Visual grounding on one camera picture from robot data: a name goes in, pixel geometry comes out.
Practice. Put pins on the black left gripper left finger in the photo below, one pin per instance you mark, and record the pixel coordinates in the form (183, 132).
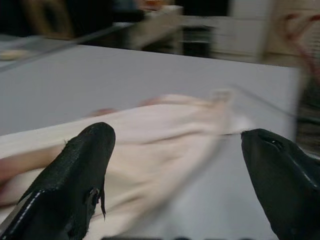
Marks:
(67, 180)

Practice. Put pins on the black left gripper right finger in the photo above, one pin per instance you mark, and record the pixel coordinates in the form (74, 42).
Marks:
(282, 180)

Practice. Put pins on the red plastic hanger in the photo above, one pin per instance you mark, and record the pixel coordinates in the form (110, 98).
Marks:
(303, 52)

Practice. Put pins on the cream white cloth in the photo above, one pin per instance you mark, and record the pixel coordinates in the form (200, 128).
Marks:
(155, 140)

